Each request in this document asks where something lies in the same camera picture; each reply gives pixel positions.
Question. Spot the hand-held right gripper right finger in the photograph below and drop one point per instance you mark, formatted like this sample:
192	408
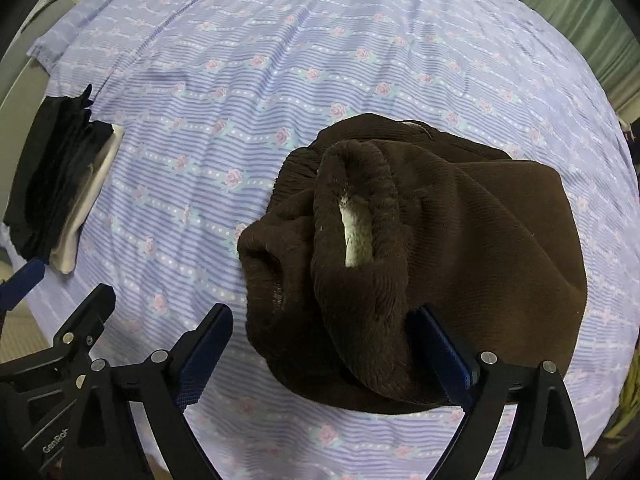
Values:
450	360

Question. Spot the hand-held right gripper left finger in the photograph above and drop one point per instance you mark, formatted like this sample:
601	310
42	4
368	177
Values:
202	360

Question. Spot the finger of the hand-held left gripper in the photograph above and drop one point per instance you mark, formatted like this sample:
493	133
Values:
90	315
22	282

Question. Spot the brown pants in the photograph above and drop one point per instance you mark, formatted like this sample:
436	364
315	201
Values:
475	220

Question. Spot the white folded garment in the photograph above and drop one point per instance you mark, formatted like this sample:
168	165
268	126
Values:
67	252

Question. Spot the stack of dark folded clothes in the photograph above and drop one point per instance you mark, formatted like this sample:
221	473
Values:
50	160

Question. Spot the grey padded headboard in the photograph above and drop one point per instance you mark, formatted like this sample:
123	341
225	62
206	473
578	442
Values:
22	90

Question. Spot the purple floral bed sheet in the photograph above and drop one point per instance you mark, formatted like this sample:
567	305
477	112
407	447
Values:
250	60

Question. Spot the green curtain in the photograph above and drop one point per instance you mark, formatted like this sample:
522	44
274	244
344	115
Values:
590	20

